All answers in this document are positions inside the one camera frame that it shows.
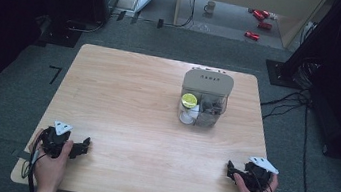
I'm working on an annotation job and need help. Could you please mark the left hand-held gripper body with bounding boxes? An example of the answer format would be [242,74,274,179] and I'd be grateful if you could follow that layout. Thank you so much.
[36,118,77,162]

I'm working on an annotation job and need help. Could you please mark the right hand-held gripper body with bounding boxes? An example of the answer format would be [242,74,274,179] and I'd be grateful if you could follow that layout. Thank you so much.
[240,154,282,192]

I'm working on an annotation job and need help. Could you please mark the person's left hand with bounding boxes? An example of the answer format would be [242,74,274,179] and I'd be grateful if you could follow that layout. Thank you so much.
[23,127,76,192]

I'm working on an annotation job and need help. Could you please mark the dark bundled items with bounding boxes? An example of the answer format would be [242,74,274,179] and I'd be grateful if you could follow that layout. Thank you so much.
[196,93,228,130]

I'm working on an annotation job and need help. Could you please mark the clear storage box beige lid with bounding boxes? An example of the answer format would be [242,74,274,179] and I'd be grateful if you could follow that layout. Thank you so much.
[176,65,236,132]

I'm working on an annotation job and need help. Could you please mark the yellow-green lidded small jar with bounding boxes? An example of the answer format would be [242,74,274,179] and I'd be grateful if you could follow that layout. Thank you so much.
[179,92,200,112]

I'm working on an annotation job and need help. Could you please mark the red can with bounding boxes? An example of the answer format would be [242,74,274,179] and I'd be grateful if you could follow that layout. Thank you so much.
[251,8,271,23]
[243,30,261,42]
[257,20,274,31]

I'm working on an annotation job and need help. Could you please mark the grey mug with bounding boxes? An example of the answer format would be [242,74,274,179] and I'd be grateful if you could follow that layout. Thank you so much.
[202,0,217,16]

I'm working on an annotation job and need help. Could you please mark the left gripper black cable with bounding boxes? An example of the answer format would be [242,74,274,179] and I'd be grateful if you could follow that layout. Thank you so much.
[18,125,54,192]

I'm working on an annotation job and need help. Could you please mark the black floor cables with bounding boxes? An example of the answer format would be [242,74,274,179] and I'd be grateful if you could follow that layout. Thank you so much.
[247,50,334,192]

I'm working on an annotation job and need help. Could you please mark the black stand base plate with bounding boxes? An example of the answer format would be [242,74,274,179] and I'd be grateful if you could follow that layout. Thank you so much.
[32,14,85,53]
[262,58,312,91]

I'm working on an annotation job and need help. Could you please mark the black hanging cable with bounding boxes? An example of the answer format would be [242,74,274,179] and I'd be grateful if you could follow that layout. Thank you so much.
[159,0,199,32]

